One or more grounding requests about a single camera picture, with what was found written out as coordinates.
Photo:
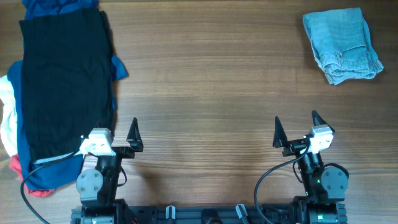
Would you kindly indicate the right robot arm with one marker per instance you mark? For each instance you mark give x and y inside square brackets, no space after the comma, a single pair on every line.
[324,184]

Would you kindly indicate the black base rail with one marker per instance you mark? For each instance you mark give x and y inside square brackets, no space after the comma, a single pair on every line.
[276,213]

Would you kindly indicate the folded light blue jeans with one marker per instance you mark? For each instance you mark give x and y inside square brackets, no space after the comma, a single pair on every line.
[341,43]

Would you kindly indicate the black shorts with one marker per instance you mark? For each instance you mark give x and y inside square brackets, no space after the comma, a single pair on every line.
[66,80]

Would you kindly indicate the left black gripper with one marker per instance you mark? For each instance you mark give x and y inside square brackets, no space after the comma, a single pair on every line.
[121,150]

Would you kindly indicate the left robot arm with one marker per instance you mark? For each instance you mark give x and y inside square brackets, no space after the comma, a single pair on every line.
[97,187]

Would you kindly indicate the white garment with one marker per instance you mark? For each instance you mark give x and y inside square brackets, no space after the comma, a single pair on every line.
[9,117]

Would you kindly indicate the red garment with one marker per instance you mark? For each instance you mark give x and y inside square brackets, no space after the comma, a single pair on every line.
[15,165]

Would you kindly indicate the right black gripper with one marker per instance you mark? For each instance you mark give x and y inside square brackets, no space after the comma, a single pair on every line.
[298,146]

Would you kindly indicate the blue garment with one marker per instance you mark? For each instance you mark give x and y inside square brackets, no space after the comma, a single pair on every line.
[51,173]

